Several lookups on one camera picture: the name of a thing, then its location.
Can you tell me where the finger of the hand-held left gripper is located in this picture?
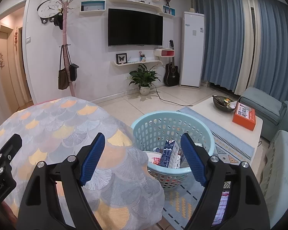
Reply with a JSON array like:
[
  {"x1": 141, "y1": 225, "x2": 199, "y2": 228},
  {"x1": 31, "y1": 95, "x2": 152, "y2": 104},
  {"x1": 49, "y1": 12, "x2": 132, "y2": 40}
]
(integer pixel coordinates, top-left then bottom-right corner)
[{"x1": 0, "y1": 133, "x2": 22, "y2": 167}]

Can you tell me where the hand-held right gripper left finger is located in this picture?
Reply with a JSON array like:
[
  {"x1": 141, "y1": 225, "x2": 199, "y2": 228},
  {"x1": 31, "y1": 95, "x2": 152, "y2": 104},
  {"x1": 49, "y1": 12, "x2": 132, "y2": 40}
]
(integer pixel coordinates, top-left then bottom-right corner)
[{"x1": 16, "y1": 132, "x2": 106, "y2": 230}]

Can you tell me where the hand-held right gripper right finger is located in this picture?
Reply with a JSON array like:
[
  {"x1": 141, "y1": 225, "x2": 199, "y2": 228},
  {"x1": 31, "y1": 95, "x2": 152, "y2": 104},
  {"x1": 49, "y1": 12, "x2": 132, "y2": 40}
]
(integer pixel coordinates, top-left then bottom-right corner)
[{"x1": 180, "y1": 132, "x2": 270, "y2": 230}]

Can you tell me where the white printed carton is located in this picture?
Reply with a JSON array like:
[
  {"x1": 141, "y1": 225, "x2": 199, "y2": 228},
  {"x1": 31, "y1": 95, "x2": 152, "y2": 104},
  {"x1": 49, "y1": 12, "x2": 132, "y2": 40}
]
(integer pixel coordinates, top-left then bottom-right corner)
[{"x1": 169, "y1": 149, "x2": 183, "y2": 169}]

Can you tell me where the blue white milk carton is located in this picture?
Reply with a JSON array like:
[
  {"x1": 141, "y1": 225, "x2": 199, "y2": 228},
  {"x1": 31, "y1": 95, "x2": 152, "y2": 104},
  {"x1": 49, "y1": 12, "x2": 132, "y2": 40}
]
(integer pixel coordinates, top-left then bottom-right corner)
[{"x1": 158, "y1": 140, "x2": 180, "y2": 168}]

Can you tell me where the red white noodle cup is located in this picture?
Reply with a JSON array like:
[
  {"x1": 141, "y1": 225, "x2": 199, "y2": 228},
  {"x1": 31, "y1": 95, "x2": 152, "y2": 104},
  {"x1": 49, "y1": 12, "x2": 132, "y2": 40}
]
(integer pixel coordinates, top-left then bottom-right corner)
[{"x1": 144, "y1": 151, "x2": 163, "y2": 168}]

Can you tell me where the light blue plastic basket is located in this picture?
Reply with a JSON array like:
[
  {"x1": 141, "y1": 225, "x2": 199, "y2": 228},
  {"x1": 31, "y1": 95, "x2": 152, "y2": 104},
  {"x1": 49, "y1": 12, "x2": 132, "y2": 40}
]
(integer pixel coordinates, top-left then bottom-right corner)
[{"x1": 130, "y1": 111, "x2": 215, "y2": 191}]

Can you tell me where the blue patterned rug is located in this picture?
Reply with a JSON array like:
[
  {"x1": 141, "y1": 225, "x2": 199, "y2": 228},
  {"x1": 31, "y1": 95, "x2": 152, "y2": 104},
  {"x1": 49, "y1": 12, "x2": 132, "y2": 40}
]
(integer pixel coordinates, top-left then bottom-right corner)
[{"x1": 158, "y1": 107, "x2": 255, "y2": 224}]

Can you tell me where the scale-print blanket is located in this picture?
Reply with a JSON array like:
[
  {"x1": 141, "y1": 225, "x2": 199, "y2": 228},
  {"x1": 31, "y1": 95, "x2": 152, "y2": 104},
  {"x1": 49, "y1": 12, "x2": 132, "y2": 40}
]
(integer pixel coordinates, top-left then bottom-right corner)
[{"x1": 0, "y1": 96, "x2": 166, "y2": 230}]

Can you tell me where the white coffee table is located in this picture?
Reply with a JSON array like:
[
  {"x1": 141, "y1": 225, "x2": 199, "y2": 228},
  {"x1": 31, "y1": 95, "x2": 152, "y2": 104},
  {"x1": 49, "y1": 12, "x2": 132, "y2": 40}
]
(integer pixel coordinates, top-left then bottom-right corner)
[{"x1": 190, "y1": 95, "x2": 264, "y2": 149}]

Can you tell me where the dark printed packet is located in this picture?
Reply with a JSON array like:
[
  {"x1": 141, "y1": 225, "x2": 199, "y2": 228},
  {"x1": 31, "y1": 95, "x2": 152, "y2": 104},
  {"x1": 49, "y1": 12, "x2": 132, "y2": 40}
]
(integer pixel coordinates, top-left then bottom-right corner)
[{"x1": 211, "y1": 182, "x2": 231, "y2": 226}]

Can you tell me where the dark bowl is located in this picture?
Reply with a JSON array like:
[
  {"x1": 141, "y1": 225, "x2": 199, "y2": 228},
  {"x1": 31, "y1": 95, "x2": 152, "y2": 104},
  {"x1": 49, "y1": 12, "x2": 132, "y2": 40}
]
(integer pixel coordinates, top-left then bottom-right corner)
[{"x1": 212, "y1": 95, "x2": 238, "y2": 113}]

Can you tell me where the orange tissue box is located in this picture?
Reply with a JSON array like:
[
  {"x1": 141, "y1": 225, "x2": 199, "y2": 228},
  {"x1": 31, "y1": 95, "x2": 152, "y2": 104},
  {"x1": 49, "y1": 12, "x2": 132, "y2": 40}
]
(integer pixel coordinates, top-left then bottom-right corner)
[{"x1": 232, "y1": 101, "x2": 257, "y2": 131}]

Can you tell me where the brown hanging bag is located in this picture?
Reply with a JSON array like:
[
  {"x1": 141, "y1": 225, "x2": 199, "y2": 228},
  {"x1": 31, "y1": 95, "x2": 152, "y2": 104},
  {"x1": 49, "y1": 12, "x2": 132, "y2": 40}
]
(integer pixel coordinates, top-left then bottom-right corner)
[{"x1": 58, "y1": 44, "x2": 71, "y2": 90}]

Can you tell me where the black acoustic guitar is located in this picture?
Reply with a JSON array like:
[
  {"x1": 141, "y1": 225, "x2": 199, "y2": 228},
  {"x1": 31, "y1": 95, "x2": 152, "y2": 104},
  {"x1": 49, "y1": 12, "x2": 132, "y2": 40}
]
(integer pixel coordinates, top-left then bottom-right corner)
[{"x1": 164, "y1": 39, "x2": 180, "y2": 87}]

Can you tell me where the black hanging bag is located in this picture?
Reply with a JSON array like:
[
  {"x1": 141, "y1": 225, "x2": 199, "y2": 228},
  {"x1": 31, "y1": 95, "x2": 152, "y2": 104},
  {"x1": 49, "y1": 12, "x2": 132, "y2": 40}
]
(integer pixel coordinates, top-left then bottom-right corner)
[{"x1": 68, "y1": 45, "x2": 79, "y2": 82}]

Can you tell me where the sofa with grey cover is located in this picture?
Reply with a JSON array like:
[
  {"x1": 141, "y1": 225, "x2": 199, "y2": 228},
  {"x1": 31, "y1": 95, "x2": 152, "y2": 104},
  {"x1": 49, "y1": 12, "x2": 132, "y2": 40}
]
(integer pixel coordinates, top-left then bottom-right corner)
[{"x1": 259, "y1": 130, "x2": 288, "y2": 228}]

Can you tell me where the teal armchair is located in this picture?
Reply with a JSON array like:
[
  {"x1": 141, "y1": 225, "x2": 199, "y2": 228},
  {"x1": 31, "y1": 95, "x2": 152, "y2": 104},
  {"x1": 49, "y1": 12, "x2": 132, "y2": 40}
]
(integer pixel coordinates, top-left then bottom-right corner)
[{"x1": 238, "y1": 87, "x2": 288, "y2": 142}]

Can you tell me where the potted green plant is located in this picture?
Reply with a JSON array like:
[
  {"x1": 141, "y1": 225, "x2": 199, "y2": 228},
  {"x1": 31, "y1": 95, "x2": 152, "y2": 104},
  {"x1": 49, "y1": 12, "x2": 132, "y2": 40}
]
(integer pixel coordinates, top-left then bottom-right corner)
[{"x1": 129, "y1": 63, "x2": 160, "y2": 96}]

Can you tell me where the white refrigerator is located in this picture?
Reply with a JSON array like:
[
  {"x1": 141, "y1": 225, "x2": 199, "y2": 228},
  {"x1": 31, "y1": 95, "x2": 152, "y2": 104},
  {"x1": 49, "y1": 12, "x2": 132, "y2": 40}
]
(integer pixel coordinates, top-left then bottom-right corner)
[{"x1": 180, "y1": 11, "x2": 205, "y2": 88}]

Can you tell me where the short curved white shelf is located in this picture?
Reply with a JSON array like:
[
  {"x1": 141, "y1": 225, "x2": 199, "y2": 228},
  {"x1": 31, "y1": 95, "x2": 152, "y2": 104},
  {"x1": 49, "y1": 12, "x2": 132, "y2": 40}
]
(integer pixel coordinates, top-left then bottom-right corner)
[{"x1": 114, "y1": 59, "x2": 164, "y2": 67}]

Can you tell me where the white red box shelf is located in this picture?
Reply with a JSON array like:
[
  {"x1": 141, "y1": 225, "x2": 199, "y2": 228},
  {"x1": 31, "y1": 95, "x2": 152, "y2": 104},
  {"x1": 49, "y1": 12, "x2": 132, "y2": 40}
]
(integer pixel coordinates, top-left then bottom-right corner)
[{"x1": 154, "y1": 48, "x2": 175, "y2": 58}]

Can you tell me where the beige curtain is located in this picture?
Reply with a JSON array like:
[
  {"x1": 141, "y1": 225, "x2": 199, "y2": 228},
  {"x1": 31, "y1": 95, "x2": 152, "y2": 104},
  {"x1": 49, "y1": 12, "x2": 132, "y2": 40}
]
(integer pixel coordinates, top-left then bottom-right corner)
[{"x1": 234, "y1": 0, "x2": 261, "y2": 96}]

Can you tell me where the blue curtain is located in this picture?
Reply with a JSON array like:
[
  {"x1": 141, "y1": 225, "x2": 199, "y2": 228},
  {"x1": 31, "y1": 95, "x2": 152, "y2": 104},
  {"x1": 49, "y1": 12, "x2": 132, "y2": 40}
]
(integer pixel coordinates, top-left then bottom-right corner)
[
  {"x1": 253, "y1": 0, "x2": 288, "y2": 103},
  {"x1": 194, "y1": 0, "x2": 245, "y2": 94}
]

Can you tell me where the pink coat rack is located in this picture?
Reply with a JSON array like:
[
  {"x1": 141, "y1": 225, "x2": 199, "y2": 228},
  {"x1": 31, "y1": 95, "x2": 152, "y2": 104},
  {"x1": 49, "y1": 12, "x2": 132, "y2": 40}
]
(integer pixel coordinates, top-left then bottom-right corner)
[{"x1": 51, "y1": 0, "x2": 81, "y2": 97}]

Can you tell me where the black cap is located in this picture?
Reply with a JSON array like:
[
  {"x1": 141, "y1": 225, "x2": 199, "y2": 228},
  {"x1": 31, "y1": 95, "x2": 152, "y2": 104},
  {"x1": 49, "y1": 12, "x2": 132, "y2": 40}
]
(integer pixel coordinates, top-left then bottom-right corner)
[{"x1": 53, "y1": 12, "x2": 63, "y2": 30}]

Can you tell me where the white teal box shelf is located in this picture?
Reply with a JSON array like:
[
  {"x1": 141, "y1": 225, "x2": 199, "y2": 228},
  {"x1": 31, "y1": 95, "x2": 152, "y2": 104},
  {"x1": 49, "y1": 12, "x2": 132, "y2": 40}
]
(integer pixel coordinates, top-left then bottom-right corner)
[{"x1": 80, "y1": 0, "x2": 107, "y2": 12}]

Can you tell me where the long curved white shelf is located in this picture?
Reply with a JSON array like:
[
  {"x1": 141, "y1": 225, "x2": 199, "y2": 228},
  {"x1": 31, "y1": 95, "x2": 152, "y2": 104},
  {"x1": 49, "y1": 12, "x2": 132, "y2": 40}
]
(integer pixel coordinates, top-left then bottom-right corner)
[{"x1": 108, "y1": 0, "x2": 164, "y2": 13}]

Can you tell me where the black floor cable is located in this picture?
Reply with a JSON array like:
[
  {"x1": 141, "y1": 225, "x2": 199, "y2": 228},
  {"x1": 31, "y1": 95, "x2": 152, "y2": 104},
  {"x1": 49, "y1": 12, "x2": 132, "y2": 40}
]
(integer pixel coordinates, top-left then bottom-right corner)
[{"x1": 154, "y1": 85, "x2": 194, "y2": 107}]

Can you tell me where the black wall television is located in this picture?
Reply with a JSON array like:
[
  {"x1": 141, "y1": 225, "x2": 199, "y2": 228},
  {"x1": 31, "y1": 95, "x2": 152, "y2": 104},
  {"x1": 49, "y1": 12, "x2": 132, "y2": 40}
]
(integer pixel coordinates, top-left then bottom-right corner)
[{"x1": 108, "y1": 8, "x2": 164, "y2": 47}]

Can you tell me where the panda wall clock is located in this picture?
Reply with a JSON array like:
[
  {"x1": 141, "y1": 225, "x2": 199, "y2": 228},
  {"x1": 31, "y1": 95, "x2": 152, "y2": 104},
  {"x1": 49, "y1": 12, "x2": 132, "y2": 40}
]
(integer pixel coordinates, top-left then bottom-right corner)
[{"x1": 37, "y1": 0, "x2": 63, "y2": 25}]

